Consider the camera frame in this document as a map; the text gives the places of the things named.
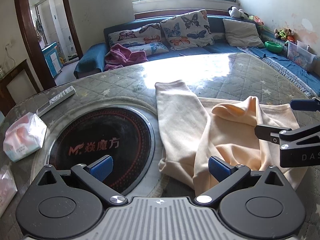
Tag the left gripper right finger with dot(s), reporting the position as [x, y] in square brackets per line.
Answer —
[230, 178]

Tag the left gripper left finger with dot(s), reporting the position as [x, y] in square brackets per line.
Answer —
[93, 175]

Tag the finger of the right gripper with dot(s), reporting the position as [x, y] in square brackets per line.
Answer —
[269, 133]
[310, 105]

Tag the cream peach garment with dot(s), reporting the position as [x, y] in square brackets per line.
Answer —
[194, 129]

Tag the clear plastic storage box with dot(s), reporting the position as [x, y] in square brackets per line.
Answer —
[301, 57]

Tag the black round induction cooktop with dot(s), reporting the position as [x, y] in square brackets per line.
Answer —
[124, 133]

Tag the green bowl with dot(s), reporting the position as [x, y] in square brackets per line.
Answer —
[273, 47]

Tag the plush toys pile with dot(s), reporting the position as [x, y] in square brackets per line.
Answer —
[285, 34]

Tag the pink white tissue pack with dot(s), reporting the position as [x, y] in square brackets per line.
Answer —
[24, 137]

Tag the grey remote control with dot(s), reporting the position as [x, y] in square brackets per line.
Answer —
[56, 100]

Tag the plain beige cushion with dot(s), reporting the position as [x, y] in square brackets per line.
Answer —
[241, 34]

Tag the blue corner sofa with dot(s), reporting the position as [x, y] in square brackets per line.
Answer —
[93, 61]

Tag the panda plush toy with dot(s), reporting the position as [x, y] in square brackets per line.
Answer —
[234, 12]

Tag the magenta crumpled cloth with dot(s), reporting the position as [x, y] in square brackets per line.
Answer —
[119, 57]

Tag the butterfly cushion right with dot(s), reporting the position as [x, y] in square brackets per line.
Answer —
[190, 30]

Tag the butterfly cushion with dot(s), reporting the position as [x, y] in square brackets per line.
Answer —
[190, 30]
[147, 38]

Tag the blue white small cabinet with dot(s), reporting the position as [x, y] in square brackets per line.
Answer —
[52, 59]

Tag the butterfly cushion left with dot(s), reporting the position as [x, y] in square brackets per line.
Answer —
[147, 38]

